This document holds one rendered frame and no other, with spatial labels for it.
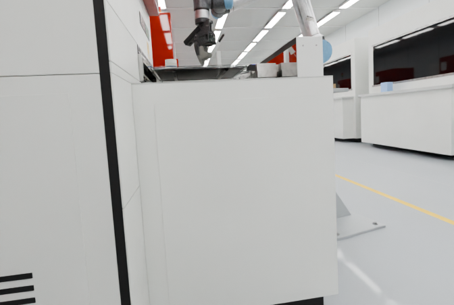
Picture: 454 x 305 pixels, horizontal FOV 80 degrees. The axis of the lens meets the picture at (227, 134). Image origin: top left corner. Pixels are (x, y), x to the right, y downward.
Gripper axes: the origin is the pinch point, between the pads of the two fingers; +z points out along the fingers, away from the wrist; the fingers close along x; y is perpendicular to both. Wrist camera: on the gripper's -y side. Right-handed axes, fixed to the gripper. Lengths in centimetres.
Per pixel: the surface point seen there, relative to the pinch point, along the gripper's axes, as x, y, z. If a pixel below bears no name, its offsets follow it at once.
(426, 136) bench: 306, 134, 69
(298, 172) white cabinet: -29, 54, 46
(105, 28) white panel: -75, 25, 6
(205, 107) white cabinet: -47, 31, 23
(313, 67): -19, 57, 12
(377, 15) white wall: 560, 85, -162
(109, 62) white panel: -75, 25, 13
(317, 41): -18, 59, 3
